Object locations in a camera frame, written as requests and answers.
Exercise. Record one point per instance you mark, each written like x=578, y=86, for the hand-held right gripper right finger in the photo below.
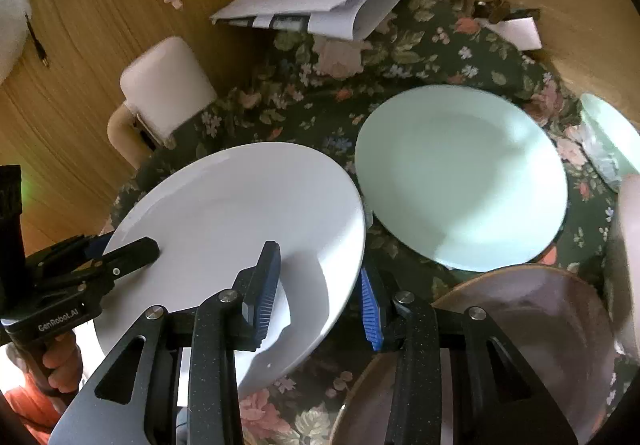
x=371, y=312

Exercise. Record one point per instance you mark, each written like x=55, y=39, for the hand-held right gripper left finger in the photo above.
x=265, y=287

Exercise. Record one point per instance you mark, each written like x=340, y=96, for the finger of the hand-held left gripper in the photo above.
x=75, y=249
x=132, y=254

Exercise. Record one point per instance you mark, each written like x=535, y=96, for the white plate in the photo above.
x=225, y=205

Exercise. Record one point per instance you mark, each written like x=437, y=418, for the pale green bowl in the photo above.
x=617, y=140

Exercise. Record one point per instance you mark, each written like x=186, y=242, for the person's left hand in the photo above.
x=62, y=360

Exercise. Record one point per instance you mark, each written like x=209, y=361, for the pale green plate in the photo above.
x=460, y=175

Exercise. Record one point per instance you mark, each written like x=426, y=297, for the brown-rimmed plate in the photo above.
x=540, y=325

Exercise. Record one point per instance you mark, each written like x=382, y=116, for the white chair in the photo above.
x=165, y=80

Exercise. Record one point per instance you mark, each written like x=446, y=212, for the dark floral tablecloth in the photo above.
x=310, y=115

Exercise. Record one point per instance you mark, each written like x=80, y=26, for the white fluffy cloth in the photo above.
x=11, y=35

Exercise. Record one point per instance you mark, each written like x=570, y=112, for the small white box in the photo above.
x=520, y=32

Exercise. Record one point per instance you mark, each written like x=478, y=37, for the brown clutter pile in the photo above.
x=492, y=7

